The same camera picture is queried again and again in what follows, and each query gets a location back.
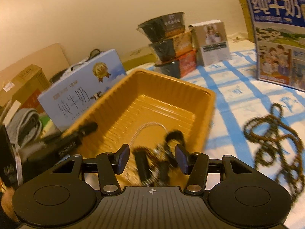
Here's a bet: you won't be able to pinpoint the black watch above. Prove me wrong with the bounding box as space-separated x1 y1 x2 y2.
163 130 185 168

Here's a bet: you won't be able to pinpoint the grey folded cloth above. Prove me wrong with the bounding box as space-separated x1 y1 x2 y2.
6 108 42 148

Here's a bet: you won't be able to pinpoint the black food bowl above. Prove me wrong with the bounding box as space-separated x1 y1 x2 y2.
154 50 198 79
149 31 193 61
136 12 185 43

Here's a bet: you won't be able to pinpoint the light blue milk carton box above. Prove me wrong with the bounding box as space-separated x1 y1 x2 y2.
38 49 126 131

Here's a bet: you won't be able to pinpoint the middle black food bowl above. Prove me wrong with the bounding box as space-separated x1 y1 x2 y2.
149 31 193 61

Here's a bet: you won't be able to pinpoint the bottom black food bowl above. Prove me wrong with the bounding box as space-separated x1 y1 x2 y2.
154 50 198 79

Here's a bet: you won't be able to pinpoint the top black food bowl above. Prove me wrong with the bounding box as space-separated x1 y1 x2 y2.
136 12 185 43

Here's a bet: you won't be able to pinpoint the blue checked tablecloth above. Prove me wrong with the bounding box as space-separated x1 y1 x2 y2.
181 50 304 228

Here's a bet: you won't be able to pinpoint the gold plastic tray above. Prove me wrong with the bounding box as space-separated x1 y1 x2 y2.
62 68 216 189

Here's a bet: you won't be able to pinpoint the dark blue milk carton box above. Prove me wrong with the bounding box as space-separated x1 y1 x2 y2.
246 0 304 91

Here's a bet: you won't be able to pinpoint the black cylindrical case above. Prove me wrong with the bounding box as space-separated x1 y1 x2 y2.
132 147 152 187

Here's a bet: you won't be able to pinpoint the black coiled cables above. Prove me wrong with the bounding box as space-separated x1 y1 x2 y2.
50 48 102 84

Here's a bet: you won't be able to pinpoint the brown cardboard box left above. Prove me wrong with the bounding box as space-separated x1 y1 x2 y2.
1 43 69 113

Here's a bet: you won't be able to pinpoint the flat cardboard box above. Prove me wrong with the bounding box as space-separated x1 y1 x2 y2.
119 46 158 71

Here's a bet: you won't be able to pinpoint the dark green bead necklace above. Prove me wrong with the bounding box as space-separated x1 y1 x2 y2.
242 102 305 203

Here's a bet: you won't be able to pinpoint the small white product box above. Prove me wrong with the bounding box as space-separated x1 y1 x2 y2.
188 20 231 67

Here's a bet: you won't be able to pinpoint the white pearl necklace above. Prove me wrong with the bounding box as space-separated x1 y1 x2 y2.
126 121 170 187

